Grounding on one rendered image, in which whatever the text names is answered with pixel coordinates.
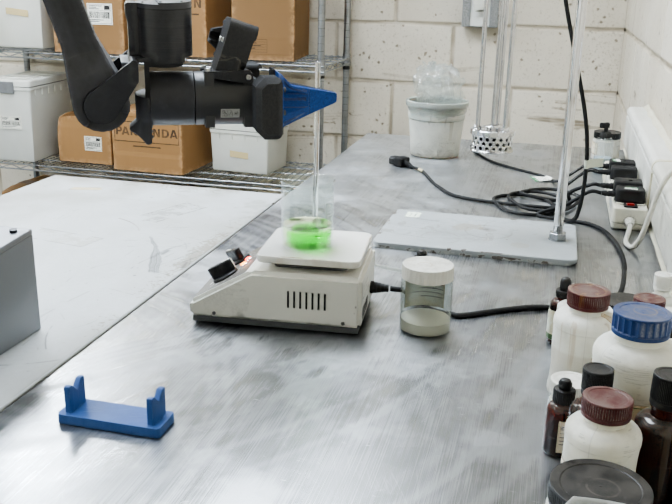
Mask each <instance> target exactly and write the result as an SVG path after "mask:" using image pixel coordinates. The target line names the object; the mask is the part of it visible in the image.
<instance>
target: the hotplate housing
mask: <svg viewBox="0 0 672 504"><path fill-rule="evenodd" d="M374 266H375V250H372V246H369V249H368V251H367V253H366V256H365V258H364V260H363V263H362V265H361V267H360V268H357V269H343V268H329V267H315V266H302V265H288V264H274V263H263V262H259V261H258V260H257V258H256V260H255V261H254V262H253V263H252V265H251V266H250V267H249V268H248V270H247V271H246V272H245V273H243V274H241V275H239V276H237V277H235V278H233V279H231V280H229V281H227V282H225V283H223V284H221V285H218V286H216V287H214V288H212V289H210V290H208V291H206V292H204V293H202V294H200V295H198V296H196V297H194V298H193V301H192V302H191V303H190V312H193V313H194V314H193V320H195V321H207V322H219V323H230V324H242V325H254V326H266V327H278V328H290V329H302V330H314V331H326V332H337V333H349V334H358V332H359V329H360V326H361V324H362V321H363V318H364V315H365V312H366V310H367V307H368V304H369V301H370V298H371V295H372V293H377V292H378V293H381V292H389V285H388V284H386V285H385V284H383V283H378V282H374Z"/></svg>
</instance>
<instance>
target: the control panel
mask: <svg viewBox="0 0 672 504"><path fill-rule="evenodd" d="M261 248H262V246H261V247H259V248H257V249H255V250H253V251H251V252H249V254H250V258H249V259H247V260H244V261H243V262H245V261H246V263H245V264H243V265H241V263H243V262H241V263H239V264H238V265H236V268H237V269H238V271H237V272H236V273H234V274H233V275H232V276H230V277H228V278H227V279H225V280H223V281H221V282H219V283H214V282H213V279H212V277H211V278H210V279H209V281H208V282H207V283H206V284H205V285H204V286H203V287H202V288H201V289H200V290H199V292H198V293H197V294H196V295H195V296H194V297H196V296H198V295H200V294H202V293H204V292H206V291H208V290H210V289H212V288H214V287H216V286H218V285H221V284H223V283H225V282H227V281H229V280H231V279H233V278H235V277H237V276H239V275H241V274H243V273H245V272H246V271H247V270H248V268H249V267H250V266H251V265H252V263H253V262H254V261H255V260H256V258H257V252H258V251H259V250H260V249H261Z"/></svg>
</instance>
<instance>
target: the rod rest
mask: <svg viewBox="0 0 672 504"><path fill-rule="evenodd" d="M64 399H65V407H64V408H63V409H62V410H60V411H59V412H58V422H59V423H60V424H66V425H73V426H79V427H85V428H92V429H98V430H104V431H111V432H117V433H123V434H130V435H136V436H142V437H149V438H155V439H158V438H160V437H161V436H162V435H163V434H164V433H165V432H166V431H167V430H168V429H169V427H170V426H171V425H172V424H173V423H174V413H173V412H172V411H166V402H165V387H162V386H159V387H158V388H157V389H156V392H155V396H154V397H148V398H147V399H146V407H147V408H145V407H139V406H132V405H125V404H119V403H112V402H105V401H99V400H92V399H86V395H85V381H84V376H83V375H78V376H76V378H75V381H74V384H73V386H72V385H65V386H64Z"/></svg>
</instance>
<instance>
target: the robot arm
mask: <svg viewBox="0 0 672 504"><path fill-rule="evenodd" d="M43 3H44V5H45V8H46V10H47V13H48V15H49V18H50V20H51V23H52V26H53V28H54V31H55V33H56V36H57V38H58V40H57V42H58V43H60V46H61V50H62V55H63V60H64V66H65V72H66V77H67V83H68V88H69V93H70V97H71V102H72V107H73V111H74V114H75V116H76V118H77V120H78V121H79V122H80V123H81V124H82V125H83V126H84V127H87V128H89V129H91V130H93V131H99V132H106V131H112V130H114V129H116V128H118V127H120V126H121V125H122V124H123V123H124V122H125V120H126V118H127V116H128V114H129V112H130V101H129V97H130V95H131V94H132V92H133V91H134V89H135V87H136V86H137V84H138V83H139V70H138V64H139V63H144V75H145V89H141V90H138V91H136V92H135V107H136V118H135V119H134V120H133V121H132V122H131V123H130V131H132V132H134V133H135V134H137V135H138V136H139V137H140V138H141V139H142V140H143V141H144V142H145V143H146V144H147V145H150V144H152V138H154V135H152V133H153V130H152V128H153V125H194V124H195V125H205V127H206V128H215V124H243V126H244V127H253V128H254V129H255V130H256V132H257V133H258V134H259V135H261V136H262V137H263V138H264V139H265V140H276V139H280V138H281V137H282V135H283V127H284V126H286V125H289V124H291V123H293V122H295V121H297V120H299V119H301V118H303V117H305V116H307V115H309V114H311V113H314V112H316V111H318V110H320V109H323V108H325V107H327V106H329V105H331V104H334V103H336V101H337V93H335V92H334V91H330V90H325V89H321V88H320V89H315V87H311V86H306V85H302V84H297V83H292V82H288V81H287V80H286V79H285V78H284V77H283V75H282V74H280V73H279V72H278V71H276V70H275V69H273V68H272V67H269V75H260V69H262V66H261V65H260V64H259V63H257V62H255V61H248V59H249V55H250V52H251V49H252V46H253V42H254V41H256V39H257V36H258V31H259V28H258V27H257V26H254V25H251V24H248V23H246V22H243V21H240V20H237V19H234V18H231V17H226V18H225V20H223V26H221V27H214V28H211V29H210V32H209V35H208V38H207V41H208V42H209V43H210V44H211V45H212V46H213V47H214V48H215V49H216V50H215V52H214V54H213V55H214V58H213V61H212V65H211V67H209V68H206V65H201V68H200V71H149V67H157V68H174V67H180V66H183V63H184V62H185V57H190V56H192V55H193V47H192V7H191V0H136V1H134V0H126V1H125V2H124V12H125V17H126V20H127V32H128V50H126V51H125V52H124V53H123V54H121V55H119V57H118V58H116V59H115V60H114V61H112V59H111V58H110V56H109V54H108V53H107V51H106V50H105V48H104V46H103V45H102V43H101V42H100V40H99V38H98V36H97V35H96V33H95V31H94V26H92V23H91V20H90V18H89V15H88V12H87V9H86V7H85V4H84V1H83V0H43Z"/></svg>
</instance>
